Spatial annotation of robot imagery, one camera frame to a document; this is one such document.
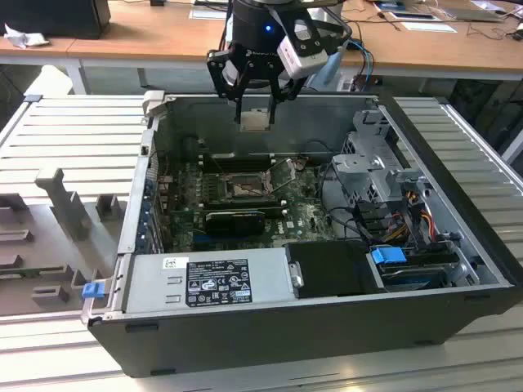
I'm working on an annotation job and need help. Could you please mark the hard disk drive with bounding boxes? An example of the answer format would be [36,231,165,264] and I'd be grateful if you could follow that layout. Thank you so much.
[378,261,449,292]

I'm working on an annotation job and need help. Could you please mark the black box on desk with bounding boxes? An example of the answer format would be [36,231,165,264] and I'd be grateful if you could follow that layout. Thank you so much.
[0,0,112,41]

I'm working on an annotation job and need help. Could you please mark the grey laptop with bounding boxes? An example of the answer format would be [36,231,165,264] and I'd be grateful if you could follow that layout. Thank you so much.
[447,0,506,22]

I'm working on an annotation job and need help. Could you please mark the short wooden desk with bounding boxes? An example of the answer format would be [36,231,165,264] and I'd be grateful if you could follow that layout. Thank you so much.
[0,24,114,97]

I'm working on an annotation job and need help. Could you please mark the grey power supply unit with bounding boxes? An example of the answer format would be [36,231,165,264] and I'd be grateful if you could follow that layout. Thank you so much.
[121,247,296,316]

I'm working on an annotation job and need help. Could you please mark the metal socket cover frame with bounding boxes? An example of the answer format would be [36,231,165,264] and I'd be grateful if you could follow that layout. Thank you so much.
[265,156,300,194]

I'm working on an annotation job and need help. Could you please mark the pale blue teach pendant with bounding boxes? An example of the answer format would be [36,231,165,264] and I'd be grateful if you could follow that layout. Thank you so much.
[316,38,349,91]

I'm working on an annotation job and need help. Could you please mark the green motherboard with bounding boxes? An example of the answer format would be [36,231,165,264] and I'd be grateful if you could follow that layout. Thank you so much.
[161,157,342,253]

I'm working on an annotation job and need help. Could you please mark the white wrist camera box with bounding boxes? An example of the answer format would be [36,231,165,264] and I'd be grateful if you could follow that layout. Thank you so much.
[276,18,330,79]

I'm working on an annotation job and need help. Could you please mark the grey parts rack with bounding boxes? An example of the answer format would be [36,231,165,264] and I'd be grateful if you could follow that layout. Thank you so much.
[0,166,128,316]

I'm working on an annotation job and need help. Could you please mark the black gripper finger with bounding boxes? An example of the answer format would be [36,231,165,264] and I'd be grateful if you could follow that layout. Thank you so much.
[267,75,308,125]
[206,48,251,125]

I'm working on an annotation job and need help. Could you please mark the black plastic cover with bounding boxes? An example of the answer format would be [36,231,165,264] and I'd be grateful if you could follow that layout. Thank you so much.
[283,239,388,301]

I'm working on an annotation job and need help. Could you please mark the metal CPU socket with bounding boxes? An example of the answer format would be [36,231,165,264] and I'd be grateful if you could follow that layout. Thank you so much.
[219,171,275,202]

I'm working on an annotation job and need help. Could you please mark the crumpled white paper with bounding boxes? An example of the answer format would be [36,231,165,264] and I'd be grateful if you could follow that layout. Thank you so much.
[2,22,51,49]

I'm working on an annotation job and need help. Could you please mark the silver square CPU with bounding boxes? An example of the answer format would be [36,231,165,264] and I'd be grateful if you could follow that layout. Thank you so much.
[239,108,274,132]

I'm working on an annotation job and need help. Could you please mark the flat dark tablet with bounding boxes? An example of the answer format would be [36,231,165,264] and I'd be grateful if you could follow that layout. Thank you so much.
[387,11,437,22]

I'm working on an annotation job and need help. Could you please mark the white paper sheet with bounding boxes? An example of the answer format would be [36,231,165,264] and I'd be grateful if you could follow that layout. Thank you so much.
[189,6,230,20]
[400,20,458,33]

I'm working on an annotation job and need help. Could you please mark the graphics card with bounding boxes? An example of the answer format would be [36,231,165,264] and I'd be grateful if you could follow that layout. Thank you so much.
[203,210,266,237]

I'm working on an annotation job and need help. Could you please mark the yellow red power wires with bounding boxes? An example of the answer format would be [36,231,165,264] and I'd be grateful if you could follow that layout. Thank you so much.
[408,191,436,242]

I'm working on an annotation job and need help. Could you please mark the green RAM stick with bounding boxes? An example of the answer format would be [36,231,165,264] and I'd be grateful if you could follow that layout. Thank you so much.
[206,199,289,218]
[0,265,46,277]

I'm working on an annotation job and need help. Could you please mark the blue disk carrier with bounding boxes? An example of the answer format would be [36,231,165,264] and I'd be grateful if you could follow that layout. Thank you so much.
[369,246,406,267]

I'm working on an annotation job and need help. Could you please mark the silver disk bay cage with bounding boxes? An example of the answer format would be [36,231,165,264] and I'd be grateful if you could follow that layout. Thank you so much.
[329,108,436,207]

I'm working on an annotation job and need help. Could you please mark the black open PC case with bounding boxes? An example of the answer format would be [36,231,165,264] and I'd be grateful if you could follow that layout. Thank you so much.
[80,90,523,379]

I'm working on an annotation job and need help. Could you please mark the long wooden desk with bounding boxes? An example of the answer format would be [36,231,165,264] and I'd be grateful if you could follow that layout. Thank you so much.
[65,0,523,99]

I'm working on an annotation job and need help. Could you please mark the thin wire locking lever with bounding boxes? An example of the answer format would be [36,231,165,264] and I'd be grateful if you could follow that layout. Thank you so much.
[211,154,230,183]

